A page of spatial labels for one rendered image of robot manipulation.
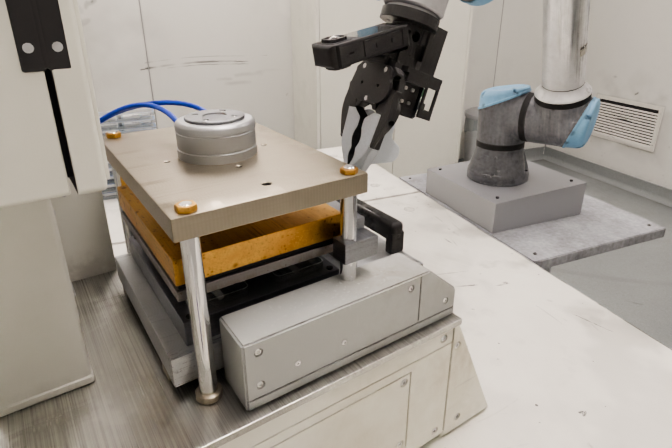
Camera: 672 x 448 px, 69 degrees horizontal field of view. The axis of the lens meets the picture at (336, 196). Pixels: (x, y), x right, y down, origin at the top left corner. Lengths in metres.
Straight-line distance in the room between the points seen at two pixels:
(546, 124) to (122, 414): 1.00
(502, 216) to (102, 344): 0.89
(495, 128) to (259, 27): 2.04
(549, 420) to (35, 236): 0.63
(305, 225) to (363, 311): 0.10
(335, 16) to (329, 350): 2.38
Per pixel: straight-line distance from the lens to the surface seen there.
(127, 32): 2.94
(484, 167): 1.26
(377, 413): 0.56
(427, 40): 0.63
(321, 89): 2.74
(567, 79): 1.15
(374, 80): 0.59
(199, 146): 0.48
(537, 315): 0.93
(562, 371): 0.83
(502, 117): 1.23
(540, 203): 1.26
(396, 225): 0.58
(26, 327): 0.49
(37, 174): 0.31
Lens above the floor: 1.26
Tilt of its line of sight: 22 degrees down
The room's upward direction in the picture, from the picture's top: straight up
